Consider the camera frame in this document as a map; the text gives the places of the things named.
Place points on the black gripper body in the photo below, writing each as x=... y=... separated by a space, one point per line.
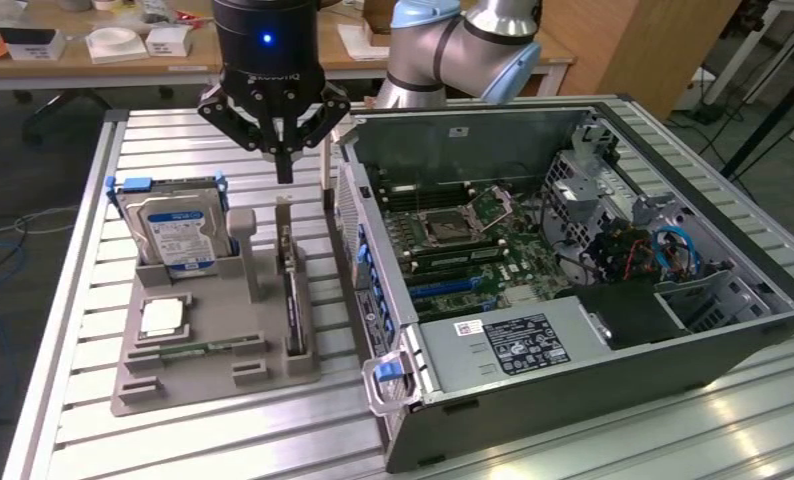
x=263 y=50

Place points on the graphics card with black fan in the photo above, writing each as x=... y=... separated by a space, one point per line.
x=293 y=300

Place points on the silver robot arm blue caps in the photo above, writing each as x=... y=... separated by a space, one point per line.
x=430 y=55

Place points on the white paper label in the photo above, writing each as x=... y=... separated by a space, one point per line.
x=186 y=67

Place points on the red packet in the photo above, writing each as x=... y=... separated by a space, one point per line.
x=190 y=17

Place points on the white paper booklet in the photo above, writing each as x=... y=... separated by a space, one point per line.
x=359 y=45

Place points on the small white box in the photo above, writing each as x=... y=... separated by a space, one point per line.
x=170 y=45

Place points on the white box round hollow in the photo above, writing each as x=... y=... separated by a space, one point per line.
x=117 y=47

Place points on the black office chair base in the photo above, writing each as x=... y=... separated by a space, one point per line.
x=57 y=107

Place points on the white tape roll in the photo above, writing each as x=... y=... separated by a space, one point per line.
x=109 y=4

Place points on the hard disk in blue caddy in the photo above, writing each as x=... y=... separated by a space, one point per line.
x=177 y=235

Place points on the CPU socket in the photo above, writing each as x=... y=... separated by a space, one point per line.
x=450 y=227

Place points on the grey cup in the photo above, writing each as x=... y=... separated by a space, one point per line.
x=75 y=5

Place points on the white box black lid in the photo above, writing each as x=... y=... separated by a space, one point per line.
x=36 y=50

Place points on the metal socket cover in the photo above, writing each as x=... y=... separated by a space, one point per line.
x=497 y=207

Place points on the RAM stick with label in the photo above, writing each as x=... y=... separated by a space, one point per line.
x=463 y=261

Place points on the blue expansion slot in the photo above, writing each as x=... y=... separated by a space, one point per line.
x=446 y=287

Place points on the grey parts rack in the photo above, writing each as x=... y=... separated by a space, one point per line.
x=237 y=320

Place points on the green motherboard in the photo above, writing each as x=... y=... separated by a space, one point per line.
x=524 y=270

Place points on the silver CPU chip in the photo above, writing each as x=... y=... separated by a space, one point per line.
x=165 y=320

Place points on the green RAM stick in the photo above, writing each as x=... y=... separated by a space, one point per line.
x=197 y=347

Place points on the wooden cabinet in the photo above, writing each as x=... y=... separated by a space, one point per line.
x=670 y=50

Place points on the white box on floor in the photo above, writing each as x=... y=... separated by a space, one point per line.
x=693 y=92

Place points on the blue case latch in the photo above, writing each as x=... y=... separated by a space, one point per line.
x=389 y=372

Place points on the grey power supply unit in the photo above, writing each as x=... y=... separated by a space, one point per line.
x=463 y=360

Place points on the black slanted pole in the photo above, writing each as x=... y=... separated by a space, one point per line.
x=769 y=120

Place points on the metal disk bay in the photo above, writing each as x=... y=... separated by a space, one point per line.
x=704 y=300

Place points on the black open PC case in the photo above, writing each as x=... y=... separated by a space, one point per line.
x=570 y=400

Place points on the grey case corner post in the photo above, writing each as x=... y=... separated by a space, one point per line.
x=327 y=160

